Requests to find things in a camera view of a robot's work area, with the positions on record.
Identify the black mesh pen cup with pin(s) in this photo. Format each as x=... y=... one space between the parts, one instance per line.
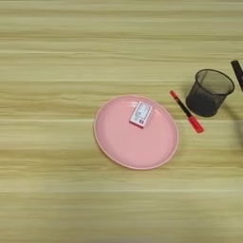
x=202 y=101

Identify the small white and red box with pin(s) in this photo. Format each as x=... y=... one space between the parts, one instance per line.
x=141 y=114

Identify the red and black marker pen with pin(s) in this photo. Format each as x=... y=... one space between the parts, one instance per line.
x=185 y=109

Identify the round pink plate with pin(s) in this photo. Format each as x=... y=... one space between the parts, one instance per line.
x=126 y=145

